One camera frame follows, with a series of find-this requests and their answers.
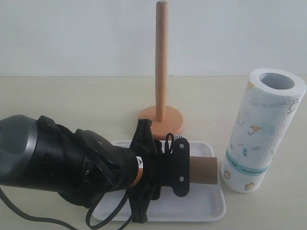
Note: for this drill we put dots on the white plastic tray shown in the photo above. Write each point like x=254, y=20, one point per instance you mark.
x=204, y=202

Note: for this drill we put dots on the printed paper towel roll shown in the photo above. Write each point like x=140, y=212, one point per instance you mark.
x=270, y=101

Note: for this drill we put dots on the brown cardboard tube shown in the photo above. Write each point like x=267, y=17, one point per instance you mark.
x=203, y=170

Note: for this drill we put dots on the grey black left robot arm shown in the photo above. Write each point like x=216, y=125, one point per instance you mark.
x=82, y=166

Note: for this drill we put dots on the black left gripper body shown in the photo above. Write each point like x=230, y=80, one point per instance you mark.
x=166, y=164

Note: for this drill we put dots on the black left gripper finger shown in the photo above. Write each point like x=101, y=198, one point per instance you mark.
x=139, y=199
x=142, y=141

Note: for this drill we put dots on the wooden paper towel holder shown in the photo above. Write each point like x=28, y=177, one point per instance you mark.
x=165, y=119

